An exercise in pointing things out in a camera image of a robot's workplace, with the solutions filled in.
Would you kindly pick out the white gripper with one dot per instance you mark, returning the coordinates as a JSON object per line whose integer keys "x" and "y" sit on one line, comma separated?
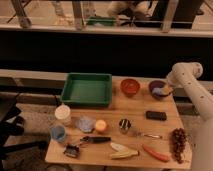
{"x": 172, "y": 81}

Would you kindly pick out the blue and yellow sponge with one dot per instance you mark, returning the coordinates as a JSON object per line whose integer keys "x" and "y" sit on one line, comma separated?
{"x": 162, "y": 91}

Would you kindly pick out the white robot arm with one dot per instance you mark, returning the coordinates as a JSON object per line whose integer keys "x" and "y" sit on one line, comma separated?
{"x": 186, "y": 74}

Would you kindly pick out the purple bowl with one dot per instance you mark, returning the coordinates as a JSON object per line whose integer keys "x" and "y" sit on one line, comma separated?
{"x": 157, "y": 83}

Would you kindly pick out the orange bowl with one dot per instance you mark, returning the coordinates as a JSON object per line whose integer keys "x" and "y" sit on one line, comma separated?
{"x": 130, "y": 87}

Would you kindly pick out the black rectangular block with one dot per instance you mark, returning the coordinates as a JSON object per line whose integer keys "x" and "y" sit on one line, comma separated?
{"x": 153, "y": 115}

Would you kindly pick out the dark grape bunch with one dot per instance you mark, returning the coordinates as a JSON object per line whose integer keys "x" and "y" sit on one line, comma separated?
{"x": 178, "y": 141}

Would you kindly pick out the small metal cup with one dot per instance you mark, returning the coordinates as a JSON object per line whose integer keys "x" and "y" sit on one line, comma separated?
{"x": 124, "y": 125}

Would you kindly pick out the orange carrot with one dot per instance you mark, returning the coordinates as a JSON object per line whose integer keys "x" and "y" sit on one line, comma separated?
{"x": 155, "y": 154}

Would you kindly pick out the orange round fruit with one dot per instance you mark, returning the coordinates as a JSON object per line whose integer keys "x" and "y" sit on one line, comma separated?
{"x": 100, "y": 126}

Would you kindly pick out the green plastic tray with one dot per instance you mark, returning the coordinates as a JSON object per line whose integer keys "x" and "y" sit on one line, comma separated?
{"x": 87, "y": 89}

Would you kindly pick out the green bin behind glass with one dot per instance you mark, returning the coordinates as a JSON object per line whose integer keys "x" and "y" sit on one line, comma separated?
{"x": 100, "y": 21}

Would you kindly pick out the white plastic jar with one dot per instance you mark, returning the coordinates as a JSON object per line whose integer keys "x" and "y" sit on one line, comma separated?
{"x": 63, "y": 114}

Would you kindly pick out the black binder clip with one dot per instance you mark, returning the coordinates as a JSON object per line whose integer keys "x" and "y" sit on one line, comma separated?
{"x": 72, "y": 151}

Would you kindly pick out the blue plastic cup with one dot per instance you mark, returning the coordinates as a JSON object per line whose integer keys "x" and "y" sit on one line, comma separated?
{"x": 57, "y": 133}

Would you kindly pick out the black office chair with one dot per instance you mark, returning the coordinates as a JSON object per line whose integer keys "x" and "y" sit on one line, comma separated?
{"x": 12, "y": 124}

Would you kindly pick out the black handled tool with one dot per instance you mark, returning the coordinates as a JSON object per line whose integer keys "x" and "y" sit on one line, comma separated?
{"x": 95, "y": 139}

